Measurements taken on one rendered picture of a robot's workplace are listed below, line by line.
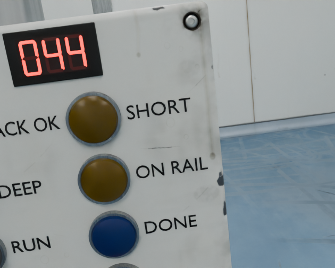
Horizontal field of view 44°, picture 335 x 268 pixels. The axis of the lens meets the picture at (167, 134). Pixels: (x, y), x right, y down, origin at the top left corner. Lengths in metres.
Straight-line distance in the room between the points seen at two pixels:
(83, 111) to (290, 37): 3.80
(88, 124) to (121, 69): 0.03
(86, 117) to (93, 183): 0.04
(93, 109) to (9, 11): 0.10
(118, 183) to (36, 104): 0.06
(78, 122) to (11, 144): 0.04
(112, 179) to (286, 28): 3.78
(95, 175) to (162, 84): 0.06
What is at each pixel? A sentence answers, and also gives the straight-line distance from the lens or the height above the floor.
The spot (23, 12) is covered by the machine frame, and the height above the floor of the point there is 1.19.
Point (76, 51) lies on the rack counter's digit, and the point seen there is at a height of 1.16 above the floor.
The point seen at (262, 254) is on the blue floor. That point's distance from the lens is 2.15.
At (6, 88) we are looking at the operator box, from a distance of 0.24.
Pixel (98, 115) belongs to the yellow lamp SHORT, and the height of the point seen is 1.13.
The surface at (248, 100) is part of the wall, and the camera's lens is 3.96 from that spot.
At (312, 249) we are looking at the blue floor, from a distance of 2.20.
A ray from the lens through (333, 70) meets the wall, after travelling 4.18.
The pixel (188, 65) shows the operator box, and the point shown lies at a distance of 0.23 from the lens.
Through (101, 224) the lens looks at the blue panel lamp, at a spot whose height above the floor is 1.06.
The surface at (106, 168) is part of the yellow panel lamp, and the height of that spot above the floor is 1.10.
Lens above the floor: 1.17
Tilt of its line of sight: 16 degrees down
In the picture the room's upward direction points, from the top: 7 degrees counter-clockwise
